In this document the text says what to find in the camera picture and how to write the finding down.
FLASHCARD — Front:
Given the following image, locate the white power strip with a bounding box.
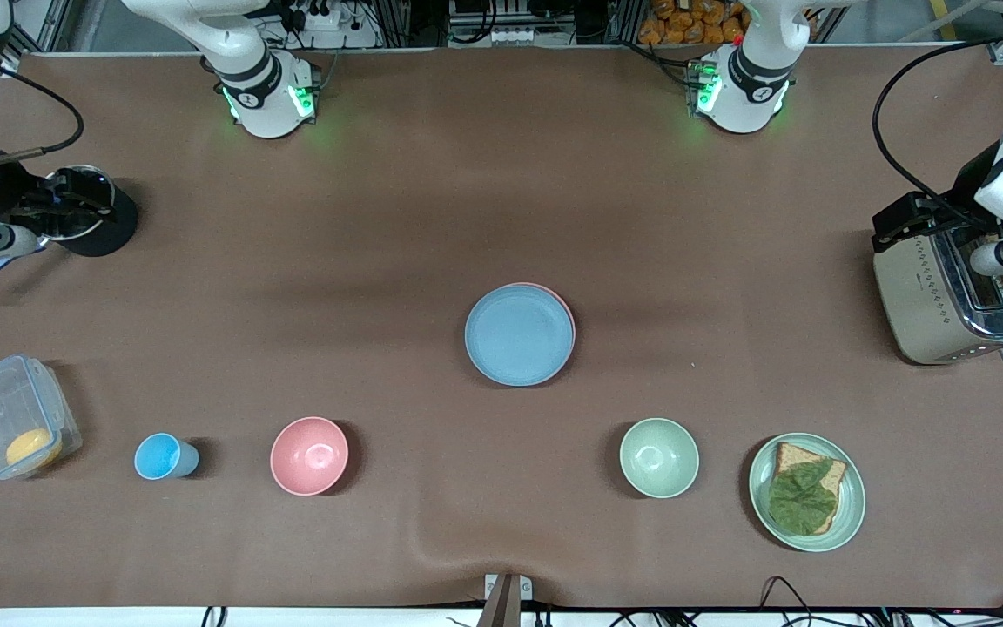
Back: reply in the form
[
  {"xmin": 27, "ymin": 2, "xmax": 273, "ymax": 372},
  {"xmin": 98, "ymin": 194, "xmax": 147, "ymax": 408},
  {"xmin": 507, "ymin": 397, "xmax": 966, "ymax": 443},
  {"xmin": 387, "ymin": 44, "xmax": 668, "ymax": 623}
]
[{"xmin": 279, "ymin": 0, "xmax": 347, "ymax": 34}]

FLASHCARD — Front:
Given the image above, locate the brown table cloth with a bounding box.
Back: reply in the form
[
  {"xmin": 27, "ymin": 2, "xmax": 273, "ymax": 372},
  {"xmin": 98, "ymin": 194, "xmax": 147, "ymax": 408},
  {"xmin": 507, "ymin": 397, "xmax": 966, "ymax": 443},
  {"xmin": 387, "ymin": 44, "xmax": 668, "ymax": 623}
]
[{"xmin": 0, "ymin": 44, "xmax": 1003, "ymax": 610}]

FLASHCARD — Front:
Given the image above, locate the blue cup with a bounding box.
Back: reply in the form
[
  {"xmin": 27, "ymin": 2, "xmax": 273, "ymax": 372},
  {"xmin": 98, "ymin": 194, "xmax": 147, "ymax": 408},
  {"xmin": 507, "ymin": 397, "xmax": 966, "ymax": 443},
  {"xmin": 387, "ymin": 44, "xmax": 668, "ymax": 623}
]
[{"xmin": 134, "ymin": 432, "xmax": 200, "ymax": 481}]

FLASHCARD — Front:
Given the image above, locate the green plate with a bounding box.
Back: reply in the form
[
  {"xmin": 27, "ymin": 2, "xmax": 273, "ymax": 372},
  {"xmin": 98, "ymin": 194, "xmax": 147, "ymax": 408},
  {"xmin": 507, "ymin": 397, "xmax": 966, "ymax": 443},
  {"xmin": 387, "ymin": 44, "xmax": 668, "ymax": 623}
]
[{"xmin": 748, "ymin": 432, "xmax": 866, "ymax": 553}]

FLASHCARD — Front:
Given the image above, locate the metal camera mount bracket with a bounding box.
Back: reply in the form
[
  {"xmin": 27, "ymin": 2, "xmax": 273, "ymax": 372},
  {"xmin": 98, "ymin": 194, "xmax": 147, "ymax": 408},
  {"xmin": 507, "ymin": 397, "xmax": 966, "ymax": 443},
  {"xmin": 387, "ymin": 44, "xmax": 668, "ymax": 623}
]
[{"xmin": 477, "ymin": 572, "xmax": 534, "ymax": 627}]

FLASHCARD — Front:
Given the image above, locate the green lettuce leaf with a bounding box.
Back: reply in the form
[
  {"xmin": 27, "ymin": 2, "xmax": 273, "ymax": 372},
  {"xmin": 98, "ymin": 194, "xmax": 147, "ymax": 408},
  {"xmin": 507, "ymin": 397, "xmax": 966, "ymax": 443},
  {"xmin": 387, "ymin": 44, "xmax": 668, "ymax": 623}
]
[{"xmin": 768, "ymin": 460, "xmax": 838, "ymax": 536}]

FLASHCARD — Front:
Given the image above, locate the pink plate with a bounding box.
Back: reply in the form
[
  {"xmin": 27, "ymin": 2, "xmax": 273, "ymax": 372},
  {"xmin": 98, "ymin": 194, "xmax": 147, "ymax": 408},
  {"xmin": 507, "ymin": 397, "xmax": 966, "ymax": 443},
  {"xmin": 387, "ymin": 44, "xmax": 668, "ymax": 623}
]
[{"xmin": 506, "ymin": 281, "xmax": 577, "ymax": 349}]

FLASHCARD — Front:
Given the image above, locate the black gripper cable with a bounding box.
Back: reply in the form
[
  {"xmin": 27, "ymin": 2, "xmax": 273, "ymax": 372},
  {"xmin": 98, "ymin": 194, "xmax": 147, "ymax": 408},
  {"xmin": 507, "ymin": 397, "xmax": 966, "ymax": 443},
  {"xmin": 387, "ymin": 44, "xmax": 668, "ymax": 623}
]
[
  {"xmin": 0, "ymin": 63, "xmax": 84, "ymax": 166},
  {"xmin": 872, "ymin": 26, "xmax": 1003, "ymax": 219}
]

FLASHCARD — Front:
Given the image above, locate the beige chrome toaster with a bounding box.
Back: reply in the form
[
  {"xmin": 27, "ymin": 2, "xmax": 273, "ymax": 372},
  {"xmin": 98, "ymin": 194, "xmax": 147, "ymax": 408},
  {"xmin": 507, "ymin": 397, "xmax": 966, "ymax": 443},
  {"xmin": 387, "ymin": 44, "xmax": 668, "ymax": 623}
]
[{"xmin": 872, "ymin": 222, "xmax": 1003, "ymax": 367}]

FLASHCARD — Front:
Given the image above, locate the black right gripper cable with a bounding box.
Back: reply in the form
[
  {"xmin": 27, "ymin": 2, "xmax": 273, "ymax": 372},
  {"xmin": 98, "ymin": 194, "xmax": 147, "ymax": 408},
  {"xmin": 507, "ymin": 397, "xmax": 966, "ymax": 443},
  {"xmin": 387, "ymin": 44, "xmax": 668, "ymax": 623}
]
[{"xmin": 0, "ymin": 63, "xmax": 84, "ymax": 166}]

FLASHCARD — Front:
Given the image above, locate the black round pot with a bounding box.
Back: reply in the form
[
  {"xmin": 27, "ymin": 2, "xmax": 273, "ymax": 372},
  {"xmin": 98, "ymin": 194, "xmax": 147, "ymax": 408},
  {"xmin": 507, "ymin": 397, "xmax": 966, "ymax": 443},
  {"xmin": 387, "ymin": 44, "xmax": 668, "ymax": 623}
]
[{"xmin": 36, "ymin": 164, "xmax": 140, "ymax": 258}]

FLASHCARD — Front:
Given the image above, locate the pink bowl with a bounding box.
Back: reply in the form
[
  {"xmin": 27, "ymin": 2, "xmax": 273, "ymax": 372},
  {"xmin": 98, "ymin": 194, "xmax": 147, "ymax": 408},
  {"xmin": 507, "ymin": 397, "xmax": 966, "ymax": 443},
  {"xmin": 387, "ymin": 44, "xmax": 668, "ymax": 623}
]
[{"xmin": 270, "ymin": 416, "xmax": 350, "ymax": 497}]

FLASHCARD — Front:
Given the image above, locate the blue plate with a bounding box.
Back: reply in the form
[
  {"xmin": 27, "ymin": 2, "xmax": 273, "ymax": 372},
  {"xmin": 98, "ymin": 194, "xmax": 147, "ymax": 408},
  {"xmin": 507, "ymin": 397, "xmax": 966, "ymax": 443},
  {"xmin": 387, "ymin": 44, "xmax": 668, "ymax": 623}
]
[{"xmin": 464, "ymin": 285, "xmax": 576, "ymax": 388}]

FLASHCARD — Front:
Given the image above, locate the green bowl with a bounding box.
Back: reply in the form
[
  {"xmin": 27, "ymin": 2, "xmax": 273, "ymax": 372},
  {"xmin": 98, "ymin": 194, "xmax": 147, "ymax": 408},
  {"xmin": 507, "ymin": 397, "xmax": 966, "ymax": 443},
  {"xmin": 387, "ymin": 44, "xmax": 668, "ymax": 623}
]
[{"xmin": 619, "ymin": 418, "xmax": 700, "ymax": 499}]

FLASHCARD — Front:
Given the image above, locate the yellow food piece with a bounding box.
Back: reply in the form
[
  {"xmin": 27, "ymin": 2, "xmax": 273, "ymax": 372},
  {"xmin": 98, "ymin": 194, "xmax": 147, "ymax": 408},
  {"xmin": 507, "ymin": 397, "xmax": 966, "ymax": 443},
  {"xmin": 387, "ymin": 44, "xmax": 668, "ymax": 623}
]
[{"xmin": 5, "ymin": 427, "xmax": 64, "ymax": 471}]

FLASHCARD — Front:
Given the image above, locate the orange snack bag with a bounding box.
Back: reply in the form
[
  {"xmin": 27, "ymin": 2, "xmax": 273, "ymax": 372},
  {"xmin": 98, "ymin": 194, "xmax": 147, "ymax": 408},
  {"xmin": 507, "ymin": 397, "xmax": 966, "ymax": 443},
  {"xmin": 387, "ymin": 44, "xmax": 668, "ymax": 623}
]
[{"xmin": 638, "ymin": 0, "xmax": 820, "ymax": 46}]

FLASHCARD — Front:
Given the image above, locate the brown bread slice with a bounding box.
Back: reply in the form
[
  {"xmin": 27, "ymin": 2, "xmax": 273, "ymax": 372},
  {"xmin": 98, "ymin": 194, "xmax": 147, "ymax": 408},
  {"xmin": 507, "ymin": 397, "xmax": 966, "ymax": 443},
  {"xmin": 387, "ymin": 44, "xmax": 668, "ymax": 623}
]
[{"xmin": 767, "ymin": 442, "xmax": 848, "ymax": 536}]

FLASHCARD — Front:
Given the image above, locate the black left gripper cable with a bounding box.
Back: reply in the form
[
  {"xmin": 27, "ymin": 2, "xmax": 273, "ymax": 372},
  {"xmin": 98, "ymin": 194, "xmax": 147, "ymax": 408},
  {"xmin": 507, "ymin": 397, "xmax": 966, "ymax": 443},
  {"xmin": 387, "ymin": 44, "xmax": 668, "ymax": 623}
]
[{"xmin": 872, "ymin": 26, "xmax": 1003, "ymax": 219}]

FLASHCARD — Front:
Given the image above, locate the thin black cable loop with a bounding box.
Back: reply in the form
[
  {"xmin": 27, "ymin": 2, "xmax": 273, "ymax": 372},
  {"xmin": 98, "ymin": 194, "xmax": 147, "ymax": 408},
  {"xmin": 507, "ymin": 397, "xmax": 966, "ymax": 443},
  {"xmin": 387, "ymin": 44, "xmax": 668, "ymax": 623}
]
[{"xmin": 758, "ymin": 575, "xmax": 816, "ymax": 627}]

